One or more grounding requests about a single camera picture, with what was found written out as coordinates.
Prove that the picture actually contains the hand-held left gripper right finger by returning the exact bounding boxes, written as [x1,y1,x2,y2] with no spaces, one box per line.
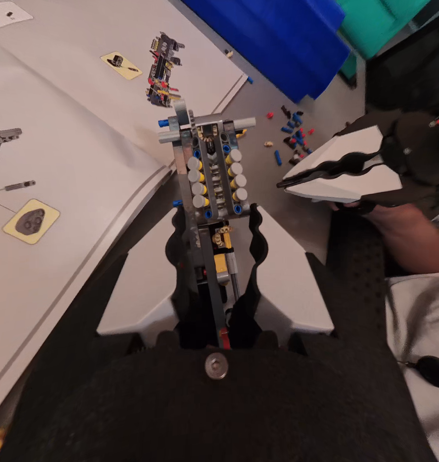
[230,203,334,348]

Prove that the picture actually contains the person's right forearm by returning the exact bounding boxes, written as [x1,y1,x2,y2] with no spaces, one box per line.
[382,217,439,275]

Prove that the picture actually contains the person's white shirt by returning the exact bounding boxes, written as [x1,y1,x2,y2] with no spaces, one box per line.
[385,207,439,452]

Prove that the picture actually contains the scattered loose lego pieces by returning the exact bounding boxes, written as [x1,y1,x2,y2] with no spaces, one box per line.
[266,105,315,167]

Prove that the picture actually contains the white lego instruction booklet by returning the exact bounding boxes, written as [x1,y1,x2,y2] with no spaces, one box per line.
[0,0,250,410]

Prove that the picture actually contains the person's right hand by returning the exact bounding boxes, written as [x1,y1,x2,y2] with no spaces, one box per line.
[329,201,434,237]

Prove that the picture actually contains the black badge reel lanyard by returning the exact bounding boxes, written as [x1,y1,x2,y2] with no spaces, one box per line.
[400,355,439,390]

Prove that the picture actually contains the teal plastic bin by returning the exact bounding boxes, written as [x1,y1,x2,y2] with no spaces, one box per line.
[337,0,433,79]

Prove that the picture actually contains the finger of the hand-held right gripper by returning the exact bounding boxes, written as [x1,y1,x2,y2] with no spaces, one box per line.
[277,125,384,186]
[282,163,403,203]

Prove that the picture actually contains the lego car chassis assembly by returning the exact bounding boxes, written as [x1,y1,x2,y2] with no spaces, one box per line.
[158,98,257,349]

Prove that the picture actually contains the blue plastic bin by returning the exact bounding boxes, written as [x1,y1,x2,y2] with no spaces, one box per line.
[180,0,351,105]

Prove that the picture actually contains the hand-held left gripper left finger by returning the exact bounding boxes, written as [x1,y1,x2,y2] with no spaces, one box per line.
[97,209,185,333]

